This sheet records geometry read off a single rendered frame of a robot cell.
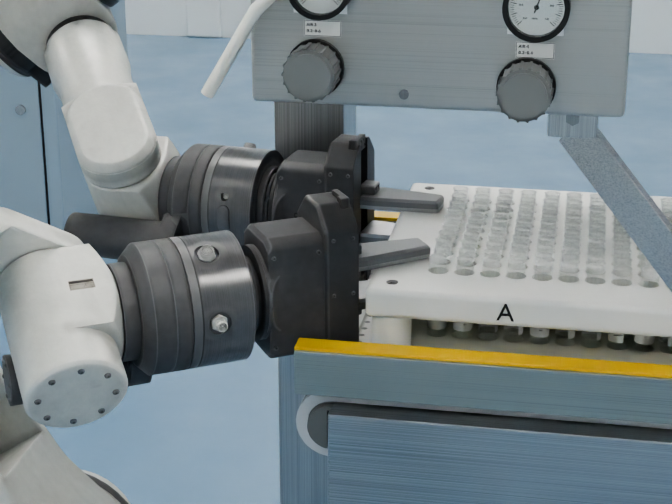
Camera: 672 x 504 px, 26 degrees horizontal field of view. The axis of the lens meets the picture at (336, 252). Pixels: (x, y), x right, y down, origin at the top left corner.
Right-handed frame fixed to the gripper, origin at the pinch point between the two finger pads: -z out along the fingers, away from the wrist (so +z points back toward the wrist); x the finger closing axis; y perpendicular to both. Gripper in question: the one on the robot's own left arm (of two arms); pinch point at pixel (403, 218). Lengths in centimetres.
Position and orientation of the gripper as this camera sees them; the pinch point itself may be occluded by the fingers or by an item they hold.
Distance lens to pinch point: 112.7
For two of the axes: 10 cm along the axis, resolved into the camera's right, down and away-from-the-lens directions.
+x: 0.1, 9.4, 3.4
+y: -3.2, 3.3, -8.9
